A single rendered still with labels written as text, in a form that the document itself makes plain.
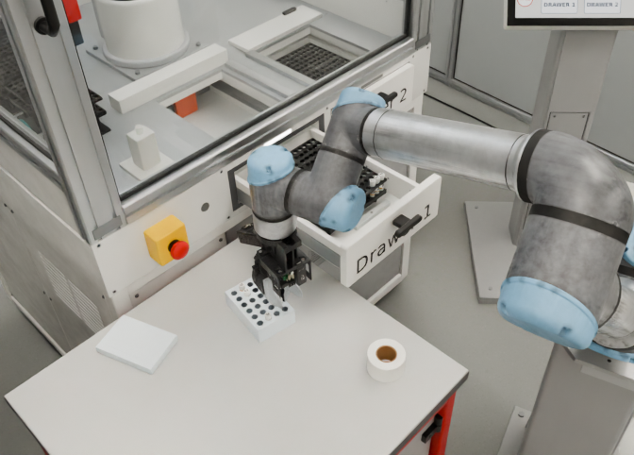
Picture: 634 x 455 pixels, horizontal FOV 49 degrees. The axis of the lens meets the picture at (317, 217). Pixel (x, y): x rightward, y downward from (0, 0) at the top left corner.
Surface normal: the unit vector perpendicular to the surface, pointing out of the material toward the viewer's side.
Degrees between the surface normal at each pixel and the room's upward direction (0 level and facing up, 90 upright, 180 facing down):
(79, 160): 90
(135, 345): 0
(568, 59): 90
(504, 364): 0
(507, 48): 90
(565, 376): 90
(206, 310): 0
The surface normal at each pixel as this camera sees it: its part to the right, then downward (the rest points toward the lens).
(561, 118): -0.06, 0.67
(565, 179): -0.58, -0.41
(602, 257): 0.30, 0.09
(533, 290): -0.63, -0.19
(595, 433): -0.47, 0.61
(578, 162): -0.19, -0.62
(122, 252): 0.72, 0.45
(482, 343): -0.03, -0.73
